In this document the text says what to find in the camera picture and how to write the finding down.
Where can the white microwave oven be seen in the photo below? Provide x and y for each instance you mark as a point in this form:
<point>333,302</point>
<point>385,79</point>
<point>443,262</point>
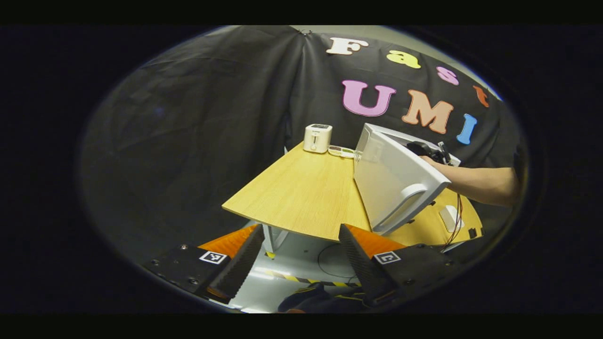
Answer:
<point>391,179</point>

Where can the yellow black floor tape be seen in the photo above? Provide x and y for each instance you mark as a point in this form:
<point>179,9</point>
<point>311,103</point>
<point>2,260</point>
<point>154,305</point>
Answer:
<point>301,279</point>

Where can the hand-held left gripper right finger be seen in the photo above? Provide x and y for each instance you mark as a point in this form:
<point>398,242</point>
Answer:
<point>360,268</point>

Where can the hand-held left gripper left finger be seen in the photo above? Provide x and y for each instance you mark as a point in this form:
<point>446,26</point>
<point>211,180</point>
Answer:
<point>240,268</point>

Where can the white toaster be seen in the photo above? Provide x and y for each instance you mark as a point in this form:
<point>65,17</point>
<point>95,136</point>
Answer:
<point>317,139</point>

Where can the white plastic tray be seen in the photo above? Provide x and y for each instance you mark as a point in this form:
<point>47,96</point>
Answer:
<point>451,218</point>

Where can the white power strip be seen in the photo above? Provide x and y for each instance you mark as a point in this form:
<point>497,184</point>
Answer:
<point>341,151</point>

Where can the white table leg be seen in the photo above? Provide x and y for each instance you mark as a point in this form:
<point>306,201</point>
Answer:
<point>273,238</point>

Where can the black backdrop cloth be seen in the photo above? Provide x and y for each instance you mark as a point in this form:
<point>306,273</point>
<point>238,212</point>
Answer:
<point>188,117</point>

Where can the person's dark clothing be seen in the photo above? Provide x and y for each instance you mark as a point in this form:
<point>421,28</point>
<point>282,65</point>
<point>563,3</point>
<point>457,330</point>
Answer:
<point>311,299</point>

